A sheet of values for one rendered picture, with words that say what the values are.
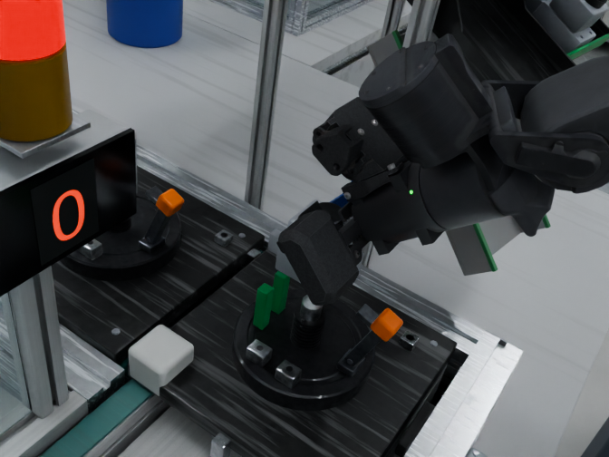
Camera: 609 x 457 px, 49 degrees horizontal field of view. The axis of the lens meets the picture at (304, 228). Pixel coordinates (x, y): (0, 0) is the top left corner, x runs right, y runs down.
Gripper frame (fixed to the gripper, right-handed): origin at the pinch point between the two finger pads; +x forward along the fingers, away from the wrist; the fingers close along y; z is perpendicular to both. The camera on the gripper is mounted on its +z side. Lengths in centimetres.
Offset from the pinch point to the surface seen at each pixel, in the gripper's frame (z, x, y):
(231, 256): -2.4, 21.1, -6.3
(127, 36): 34, 74, -52
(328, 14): 21, 59, -98
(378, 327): -9.9, -1.0, 0.9
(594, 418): -39.6, -2.4, -23.5
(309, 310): -7.2, 5.8, 0.9
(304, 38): 18, 59, -86
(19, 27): 20.7, -6.8, 20.2
